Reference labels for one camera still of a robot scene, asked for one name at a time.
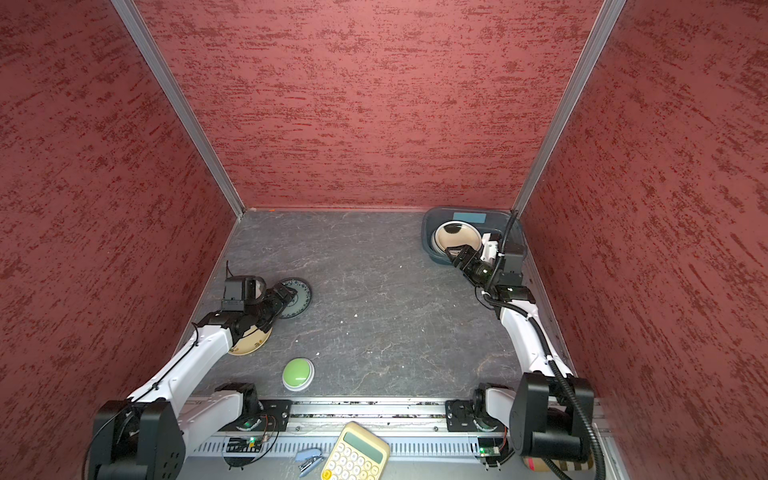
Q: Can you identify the light blue bin label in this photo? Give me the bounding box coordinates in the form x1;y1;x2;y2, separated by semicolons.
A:
453;211;487;224

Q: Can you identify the aluminium right corner post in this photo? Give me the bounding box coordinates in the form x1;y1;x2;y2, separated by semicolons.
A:
513;0;626;218

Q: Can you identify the blue floral porcelain plate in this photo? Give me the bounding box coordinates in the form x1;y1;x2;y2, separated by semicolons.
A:
279;278;312;319

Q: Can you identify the green push button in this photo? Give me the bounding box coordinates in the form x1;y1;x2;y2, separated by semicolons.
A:
281;358;315;392

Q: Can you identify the blue stapler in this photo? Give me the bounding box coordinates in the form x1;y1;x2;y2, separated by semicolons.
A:
294;448;324;478

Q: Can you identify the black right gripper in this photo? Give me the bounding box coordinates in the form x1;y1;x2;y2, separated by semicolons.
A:
444;244;500;287

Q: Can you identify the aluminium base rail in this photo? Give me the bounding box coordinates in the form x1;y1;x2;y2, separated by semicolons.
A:
190;397;546;472

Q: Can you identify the aluminium left corner post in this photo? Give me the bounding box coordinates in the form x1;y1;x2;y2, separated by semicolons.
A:
111;0;247;219

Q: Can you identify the beige plate under left arm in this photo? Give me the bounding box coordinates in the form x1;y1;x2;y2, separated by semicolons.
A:
229;327;272;356

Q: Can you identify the aluminium corner post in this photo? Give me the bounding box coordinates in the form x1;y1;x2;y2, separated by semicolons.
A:
111;0;247;219
513;0;626;218

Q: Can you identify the plaid checked pouch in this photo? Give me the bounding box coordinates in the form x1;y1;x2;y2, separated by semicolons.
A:
521;455;595;474

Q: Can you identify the cream yellow plate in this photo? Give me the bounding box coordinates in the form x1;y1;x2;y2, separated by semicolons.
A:
431;220;482;253

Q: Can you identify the translucent blue plastic bin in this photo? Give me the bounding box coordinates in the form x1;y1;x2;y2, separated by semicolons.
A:
421;207;512;265

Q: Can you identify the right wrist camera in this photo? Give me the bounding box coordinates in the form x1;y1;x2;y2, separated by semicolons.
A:
480;233;499;265

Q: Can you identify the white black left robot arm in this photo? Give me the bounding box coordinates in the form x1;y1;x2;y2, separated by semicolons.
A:
81;275;312;479

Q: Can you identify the black corrugated cable conduit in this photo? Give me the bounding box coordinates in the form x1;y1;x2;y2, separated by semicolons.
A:
485;209;607;480

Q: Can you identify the yellow calculator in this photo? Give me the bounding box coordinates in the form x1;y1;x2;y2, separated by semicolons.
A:
321;422;391;480

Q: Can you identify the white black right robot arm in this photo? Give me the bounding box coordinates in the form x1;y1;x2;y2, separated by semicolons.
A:
446;245;606;479

